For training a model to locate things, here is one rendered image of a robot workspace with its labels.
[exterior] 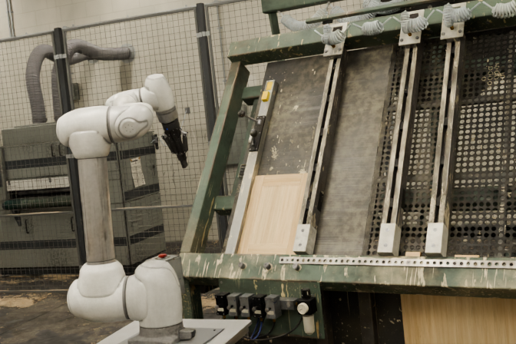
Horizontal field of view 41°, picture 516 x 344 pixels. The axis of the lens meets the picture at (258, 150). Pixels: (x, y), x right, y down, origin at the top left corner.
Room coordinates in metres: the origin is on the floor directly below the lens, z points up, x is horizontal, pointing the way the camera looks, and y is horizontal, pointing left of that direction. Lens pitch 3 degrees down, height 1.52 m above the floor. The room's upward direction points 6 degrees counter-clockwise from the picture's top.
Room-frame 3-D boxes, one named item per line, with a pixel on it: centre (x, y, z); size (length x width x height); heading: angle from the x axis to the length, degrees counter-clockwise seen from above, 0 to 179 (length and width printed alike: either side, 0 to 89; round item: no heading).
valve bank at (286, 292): (2.89, 0.06, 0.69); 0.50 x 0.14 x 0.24; 59
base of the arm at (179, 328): (2.45, 0.39, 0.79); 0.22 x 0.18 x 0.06; 64
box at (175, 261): (3.06, 0.47, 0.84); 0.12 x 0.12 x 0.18; 59
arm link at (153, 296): (2.46, 0.42, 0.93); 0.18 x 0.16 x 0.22; 87
